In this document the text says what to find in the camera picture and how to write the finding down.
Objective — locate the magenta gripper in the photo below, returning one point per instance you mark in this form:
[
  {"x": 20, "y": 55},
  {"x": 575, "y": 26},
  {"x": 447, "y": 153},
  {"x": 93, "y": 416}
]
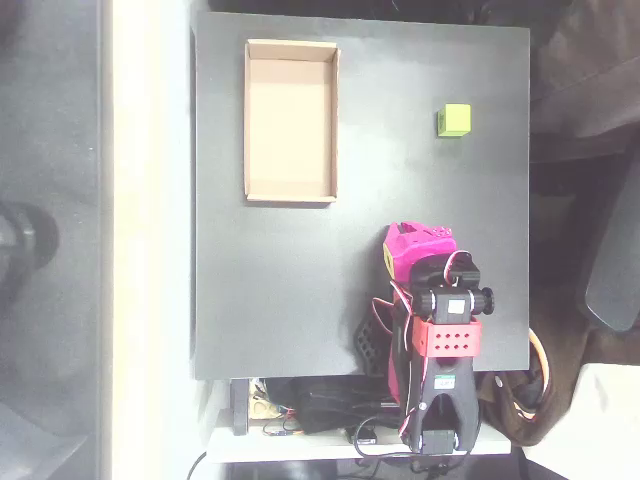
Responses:
[{"x": 409, "y": 246}]

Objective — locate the green cube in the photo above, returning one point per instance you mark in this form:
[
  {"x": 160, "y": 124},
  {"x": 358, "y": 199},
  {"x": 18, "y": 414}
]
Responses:
[{"x": 455, "y": 120}]

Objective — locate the black honeycomb arm base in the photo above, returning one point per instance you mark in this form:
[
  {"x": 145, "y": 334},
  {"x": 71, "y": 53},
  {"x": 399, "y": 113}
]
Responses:
[{"x": 367, "y": 345}]

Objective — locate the black red pink robot arm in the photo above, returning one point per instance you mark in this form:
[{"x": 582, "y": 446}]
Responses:
[{"x": 450, "y": 345}]

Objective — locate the shallow cardboard box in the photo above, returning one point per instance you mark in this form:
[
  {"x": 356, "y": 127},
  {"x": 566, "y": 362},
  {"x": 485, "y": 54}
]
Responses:
[{"x": 290, "y": 125}]

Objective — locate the grey office chair armrest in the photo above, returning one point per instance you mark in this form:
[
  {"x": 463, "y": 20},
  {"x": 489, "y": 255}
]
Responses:
[{"x": 615, "y": 280}]

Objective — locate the brown jacket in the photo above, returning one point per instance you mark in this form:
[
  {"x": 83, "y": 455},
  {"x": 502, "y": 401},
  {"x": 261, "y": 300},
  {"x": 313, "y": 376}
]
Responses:
[{"x": 575, "y": 100}]

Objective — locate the small black adapter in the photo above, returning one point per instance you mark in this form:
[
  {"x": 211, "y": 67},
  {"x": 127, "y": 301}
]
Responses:
[{"x": 365, "y": 436}]

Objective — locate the white shelf board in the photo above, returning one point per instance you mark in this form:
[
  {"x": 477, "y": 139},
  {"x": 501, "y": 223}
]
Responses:
[{"x": 300, "y": 447}]

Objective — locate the white cloth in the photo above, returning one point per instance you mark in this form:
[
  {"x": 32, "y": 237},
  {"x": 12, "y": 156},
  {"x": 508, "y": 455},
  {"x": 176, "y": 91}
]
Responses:
[{"x": 610, "y": 425}]

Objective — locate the black clamp post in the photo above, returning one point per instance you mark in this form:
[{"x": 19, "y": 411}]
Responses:
[{"x": 240, "y": 405}]

